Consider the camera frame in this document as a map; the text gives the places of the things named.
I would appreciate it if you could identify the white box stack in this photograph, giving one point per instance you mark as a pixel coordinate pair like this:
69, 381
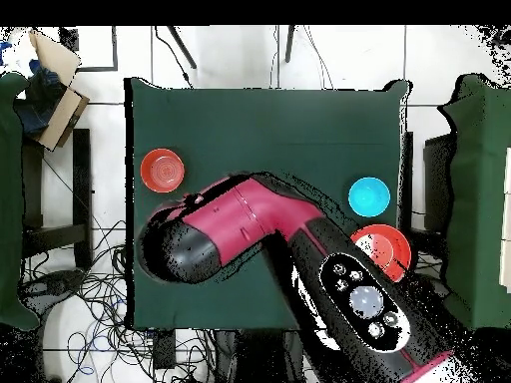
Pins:
507, 223

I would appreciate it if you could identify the green cloth covered side table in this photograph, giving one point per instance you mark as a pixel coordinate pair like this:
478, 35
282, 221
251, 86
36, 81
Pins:
10, 199
479, 199

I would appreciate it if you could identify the black stool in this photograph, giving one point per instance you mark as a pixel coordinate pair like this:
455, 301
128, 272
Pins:
82, 179

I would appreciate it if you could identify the small cyan plastic bowl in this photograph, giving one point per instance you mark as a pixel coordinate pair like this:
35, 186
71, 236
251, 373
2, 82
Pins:
369, 197

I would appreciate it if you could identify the black pedestal foot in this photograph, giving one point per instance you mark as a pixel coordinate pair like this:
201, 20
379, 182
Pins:
52, 283

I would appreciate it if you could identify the cardboard box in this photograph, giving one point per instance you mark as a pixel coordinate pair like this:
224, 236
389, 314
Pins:
60, 115

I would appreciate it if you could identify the dark blue cloth bag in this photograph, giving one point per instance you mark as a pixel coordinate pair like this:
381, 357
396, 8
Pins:
40, 99

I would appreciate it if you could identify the small orange-red plastic bowl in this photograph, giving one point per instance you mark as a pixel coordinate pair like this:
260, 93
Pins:
162, 170

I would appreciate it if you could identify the black tripod leg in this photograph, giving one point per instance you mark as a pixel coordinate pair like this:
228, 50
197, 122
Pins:
289, 44
181, 47

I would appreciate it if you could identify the black floor frame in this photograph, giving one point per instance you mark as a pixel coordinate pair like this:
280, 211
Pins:
115, 52

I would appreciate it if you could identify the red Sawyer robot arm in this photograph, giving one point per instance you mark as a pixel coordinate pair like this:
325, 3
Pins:
247, 215

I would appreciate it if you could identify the dark green tablecloth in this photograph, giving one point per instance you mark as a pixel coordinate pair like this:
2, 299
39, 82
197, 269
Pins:
239, 127

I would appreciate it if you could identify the large red plastic bowl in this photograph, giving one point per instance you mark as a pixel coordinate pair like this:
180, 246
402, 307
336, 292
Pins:
389, 243

